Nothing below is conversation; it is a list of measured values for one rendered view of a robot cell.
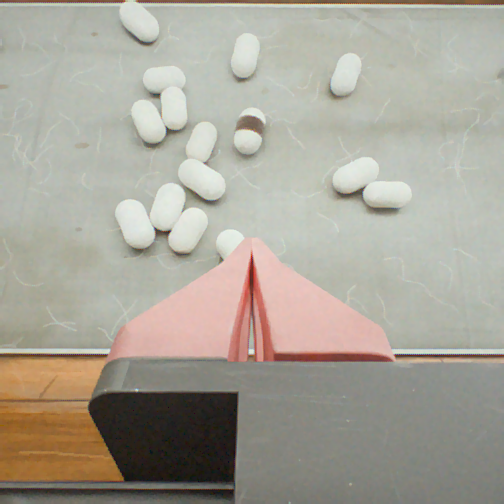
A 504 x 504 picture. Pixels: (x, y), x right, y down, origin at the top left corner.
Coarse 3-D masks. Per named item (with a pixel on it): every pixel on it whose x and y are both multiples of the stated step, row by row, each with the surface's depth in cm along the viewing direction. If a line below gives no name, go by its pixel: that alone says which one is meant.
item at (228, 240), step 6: (222, 234) 23; (228, 234) 23; (234, 234) 23; (240, 234) 24; (216, 240) 24; (222, 240) 23; (228, 240) 23; (234, 240) 23; (240, 240) 23; (216, 246) 24; (222, 246) 23; (228, 246) 23; (234, 246) 23; (222, 252) 23; (228, 252) 23
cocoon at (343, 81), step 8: (344, 56) 27; (352, 56) 27; (344, 64) 27; (352, 64) 27; (360, 64) 27; (336, 72) 27; (344, 72) 26; (352, 72) 26; (336, 80) 27; (344, 80) 26; (352, 80) 26; (336, 88) 27; (344, 88) 27; (352, 88) 27
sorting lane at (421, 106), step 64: (0, 64) 29; (64, 64) 29; (128, 64) 29; (192, 64) 29; (256, 64) 29; (320, 64) 29; (384, 64) 29; (448, 64) 29; (0, 128) 27; (64, 128) 27; (128, 128) 27; (192, 128) 27; (320, 128) 27; (384, 128) 27; (448, 128) 27; (0, 192) 26; (64, 192) 26; (128, 192) 26; (192, 192) 26; (256, 192) 26; (320, 192) 26; (448, 192) 26; (0, 256) 25; (64, 256) 25; (128, 256) 25; (192, 256) 25; (320, 256) 25; (384, 256) 25; (448, 256) 25; (0, 320) 24; (64, 320) 24; (128, 320) 24; (384, 320) 24; (448, 320) 24
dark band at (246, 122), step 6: (240, 120) 25; (246, 120) 25; (252, 120) 25; (258, 120) 25; (240, 126) 25; (246, 126) 25; (252, 126) 25; (258, 126) 25; (264, 126) 26; (258, 132) 25
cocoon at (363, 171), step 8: (360, 160) 25; (368, 160) 25; (344, 168) 25; (352, 168) 24; (360, 168) 24; (368, 168) 24; (376, 168) 25; (336, 176) 25; (344, 176) 24; (352, 176) 24; (360, 176) 24; (368, 176) 24; (376, 176) 25; (336, 184) 25; (344, 184) 24; (352, 184) 24; (360, 184) 25; (344, 192) 25
